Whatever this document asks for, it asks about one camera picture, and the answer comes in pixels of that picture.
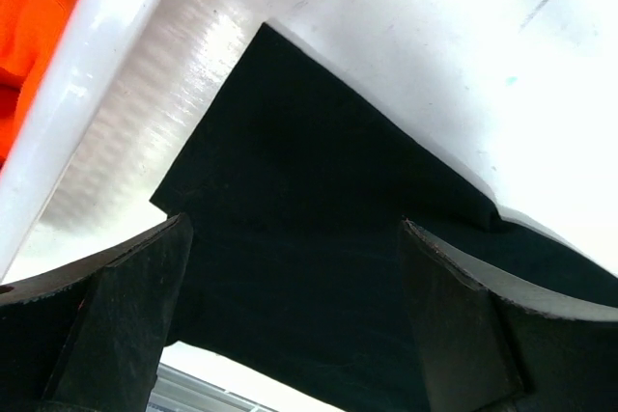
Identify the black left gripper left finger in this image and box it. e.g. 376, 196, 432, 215
1, 214, 193, 411

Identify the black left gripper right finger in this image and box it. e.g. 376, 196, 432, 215
398, 221, 617, 411

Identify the black t-shirt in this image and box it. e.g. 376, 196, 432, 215
152, 25, 617, 411

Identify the white plastic basket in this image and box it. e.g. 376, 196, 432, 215
0, 0, 271, 283

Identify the orange shirt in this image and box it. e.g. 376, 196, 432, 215
1, 0, 77, 160

